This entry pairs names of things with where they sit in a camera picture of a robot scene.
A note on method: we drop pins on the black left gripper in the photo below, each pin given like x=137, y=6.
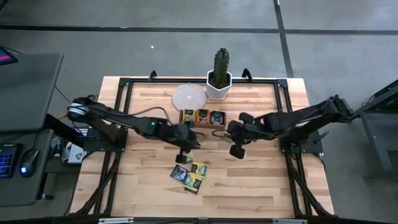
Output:
x=174, y=133

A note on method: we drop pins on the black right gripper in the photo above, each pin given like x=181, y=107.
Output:
x=244, y=132

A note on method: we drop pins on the lemon lime tea bag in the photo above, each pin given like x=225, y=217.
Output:
x=188, y=116
x=199, y=169
x=192, y=184
x=189, y=158

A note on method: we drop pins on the blackcurrant burst tea bag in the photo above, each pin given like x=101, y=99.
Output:
x=217, y=118
x=179, y=173

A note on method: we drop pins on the peach passion fruit tea bag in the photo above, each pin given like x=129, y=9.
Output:
x=203, y=116

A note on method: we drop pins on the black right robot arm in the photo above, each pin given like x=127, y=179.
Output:
x=298, y=116

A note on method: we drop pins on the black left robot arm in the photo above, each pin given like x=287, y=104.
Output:
x=124, y=119

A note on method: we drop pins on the wooden three-compartment tray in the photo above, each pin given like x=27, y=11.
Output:
x=202, y=126

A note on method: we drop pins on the round white woven coaster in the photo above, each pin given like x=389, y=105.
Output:
x=189, y=97

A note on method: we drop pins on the white hexagonal plant pot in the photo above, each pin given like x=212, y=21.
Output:
x=217, y=93

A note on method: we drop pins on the green cactus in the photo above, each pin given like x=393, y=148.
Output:
x=220, y=67

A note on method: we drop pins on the white printed box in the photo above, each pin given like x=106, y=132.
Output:
x=76, y=154

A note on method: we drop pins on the black diagonal support bar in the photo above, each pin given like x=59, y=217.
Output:
x=65, y=132

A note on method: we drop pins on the black computer mouse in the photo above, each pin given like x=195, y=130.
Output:
x=29, y=163

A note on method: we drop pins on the grey raised desk top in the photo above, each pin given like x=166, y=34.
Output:
x=28, y=90

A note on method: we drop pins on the grey low desk surface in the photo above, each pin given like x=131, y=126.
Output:
x=18, y=193

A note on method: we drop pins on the black backlit keyboard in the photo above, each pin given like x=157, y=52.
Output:
x=7, y=160

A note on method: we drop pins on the black monitor pink screen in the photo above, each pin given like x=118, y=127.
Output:
x=6, y=57

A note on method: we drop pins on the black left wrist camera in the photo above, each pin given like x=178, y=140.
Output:
x=193, y=142

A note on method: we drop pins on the black metal table frame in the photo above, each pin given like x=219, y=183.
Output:
x=174, y=81

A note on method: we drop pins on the black frame clamp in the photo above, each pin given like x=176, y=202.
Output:
x=152, y=75
x=247, y=74

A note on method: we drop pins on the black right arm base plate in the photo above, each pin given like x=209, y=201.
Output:
x=314, y=143

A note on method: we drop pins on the silver metal bracket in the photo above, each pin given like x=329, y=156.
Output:
x=289, y=221
x=116, y=220

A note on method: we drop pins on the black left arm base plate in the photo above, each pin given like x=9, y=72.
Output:
x=91, y=146

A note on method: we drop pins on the grey metal table frame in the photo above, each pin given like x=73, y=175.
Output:
x=375, y=146

